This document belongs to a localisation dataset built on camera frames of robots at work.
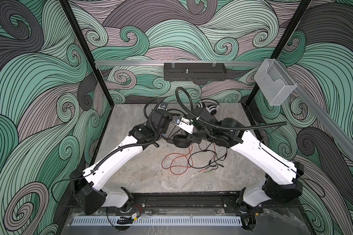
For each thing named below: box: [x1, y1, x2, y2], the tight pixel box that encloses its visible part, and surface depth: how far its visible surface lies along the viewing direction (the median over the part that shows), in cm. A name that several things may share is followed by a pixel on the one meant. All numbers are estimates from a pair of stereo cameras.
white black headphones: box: [197, 98, 220, 117], surface depth 109 cm
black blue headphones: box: [166, 134, 192, 148], surface depth 74 cm
